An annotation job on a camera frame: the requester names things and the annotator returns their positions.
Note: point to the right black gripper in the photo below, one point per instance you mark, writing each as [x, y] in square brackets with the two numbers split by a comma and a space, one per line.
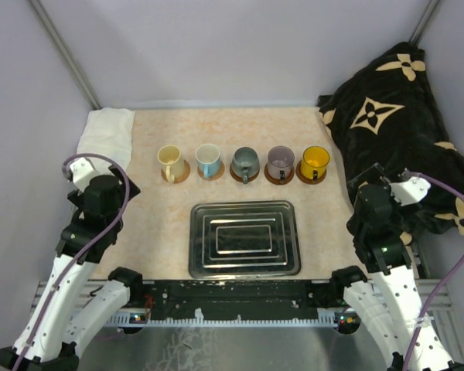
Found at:
[375, 172]

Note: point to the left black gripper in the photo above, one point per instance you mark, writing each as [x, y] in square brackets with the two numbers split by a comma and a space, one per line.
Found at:
[77, 198]

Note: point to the cream yellow cup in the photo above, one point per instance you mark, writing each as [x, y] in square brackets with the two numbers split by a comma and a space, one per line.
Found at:
[172, 162]

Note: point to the dark wooden coaster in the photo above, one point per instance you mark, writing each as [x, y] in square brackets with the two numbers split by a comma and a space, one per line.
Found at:
[278, 182]
[238, 178]
[308, 181]

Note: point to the woven coaster frilled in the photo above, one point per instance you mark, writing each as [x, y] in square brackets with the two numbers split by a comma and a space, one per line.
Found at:
[180, 179]

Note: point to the dark wooden coaster front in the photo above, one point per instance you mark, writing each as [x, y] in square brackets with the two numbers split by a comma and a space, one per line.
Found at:
[278, 182]

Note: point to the purple cup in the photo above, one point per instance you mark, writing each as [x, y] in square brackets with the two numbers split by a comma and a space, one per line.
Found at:
[280, 163]

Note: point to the white cup blue handle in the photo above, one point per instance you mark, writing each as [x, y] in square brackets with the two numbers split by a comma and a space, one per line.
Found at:
[208, 158]

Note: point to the woven coaster smooth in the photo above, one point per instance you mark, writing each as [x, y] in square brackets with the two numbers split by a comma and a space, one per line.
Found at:
[216, 176]

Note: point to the dark wooden coaster back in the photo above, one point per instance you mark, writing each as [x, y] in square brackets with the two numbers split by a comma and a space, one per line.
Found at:
[238, 178]

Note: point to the grey cup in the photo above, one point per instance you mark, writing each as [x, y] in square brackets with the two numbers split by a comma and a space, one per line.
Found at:
[245, 164]

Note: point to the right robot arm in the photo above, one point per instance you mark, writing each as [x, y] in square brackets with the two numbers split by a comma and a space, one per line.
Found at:
[384, 294]

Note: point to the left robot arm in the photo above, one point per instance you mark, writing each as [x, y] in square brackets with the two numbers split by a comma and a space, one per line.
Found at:
[55, 338]

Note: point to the white folded cloth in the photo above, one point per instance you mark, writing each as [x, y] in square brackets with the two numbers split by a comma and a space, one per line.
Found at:
[108, 132]

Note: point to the black floral blanket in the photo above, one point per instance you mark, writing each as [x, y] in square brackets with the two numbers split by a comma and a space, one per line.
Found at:
[386, 113]

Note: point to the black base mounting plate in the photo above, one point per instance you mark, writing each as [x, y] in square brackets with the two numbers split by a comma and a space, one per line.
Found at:
[231, 300]

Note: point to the metal tray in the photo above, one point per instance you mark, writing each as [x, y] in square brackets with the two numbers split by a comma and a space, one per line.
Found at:
[243, 240]

